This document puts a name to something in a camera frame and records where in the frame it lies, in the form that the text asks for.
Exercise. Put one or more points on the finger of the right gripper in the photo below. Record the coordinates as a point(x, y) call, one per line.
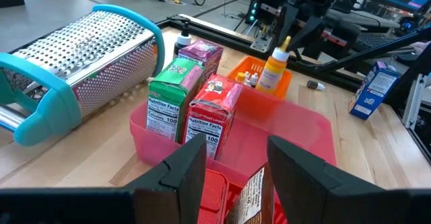
point(291, 22)
point(308, 34)

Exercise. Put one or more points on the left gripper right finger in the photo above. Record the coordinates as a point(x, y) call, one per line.
point(320, 197)

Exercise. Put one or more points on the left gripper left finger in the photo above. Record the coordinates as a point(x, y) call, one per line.
point(178, 190)

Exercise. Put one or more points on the small red box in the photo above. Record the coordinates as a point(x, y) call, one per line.
point(212, 197)

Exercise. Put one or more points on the orange squeeze bottle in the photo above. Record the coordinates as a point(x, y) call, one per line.
point(272, 72)

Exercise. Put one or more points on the small white dropper bottle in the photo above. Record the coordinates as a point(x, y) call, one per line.
point(254, 80)
point(247, 80)

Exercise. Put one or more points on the small orange cap bottle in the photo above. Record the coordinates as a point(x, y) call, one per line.
point(239, 77)

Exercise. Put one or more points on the red cereal box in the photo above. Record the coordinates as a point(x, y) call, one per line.
point(212, 116)

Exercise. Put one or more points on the green cereal box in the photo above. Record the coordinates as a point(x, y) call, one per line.
point(168, 99)

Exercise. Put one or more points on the pink cereal box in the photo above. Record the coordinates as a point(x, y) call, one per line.
point(202, 54)

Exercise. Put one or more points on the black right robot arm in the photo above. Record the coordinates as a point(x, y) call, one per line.
point(347, 32)

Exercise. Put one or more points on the red plastic basket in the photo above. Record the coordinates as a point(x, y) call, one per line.
point(283, 214)

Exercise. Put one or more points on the small dark cap bottle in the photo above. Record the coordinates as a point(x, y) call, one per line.
point(316, 85)

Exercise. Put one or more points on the orange plastic basket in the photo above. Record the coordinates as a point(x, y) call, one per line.
point(242, 66)

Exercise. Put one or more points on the pink translucent plastic bin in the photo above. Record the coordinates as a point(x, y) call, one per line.
point(286, 133)

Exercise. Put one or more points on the blue cereal box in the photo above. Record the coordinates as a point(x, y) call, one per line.
point(373, 89)

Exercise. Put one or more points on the dark bottle white collar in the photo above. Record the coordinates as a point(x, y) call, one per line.
point(183, 40)

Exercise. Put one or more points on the person's hand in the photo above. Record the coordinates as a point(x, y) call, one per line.
point(425, 46)

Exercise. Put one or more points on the aluminium extrusion bar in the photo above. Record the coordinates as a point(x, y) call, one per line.
point(413, 103)

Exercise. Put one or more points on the teal metal box grater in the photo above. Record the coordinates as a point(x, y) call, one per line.
point(84, 59)

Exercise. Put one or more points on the metal base bracket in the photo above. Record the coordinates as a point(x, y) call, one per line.
point(262, 43)

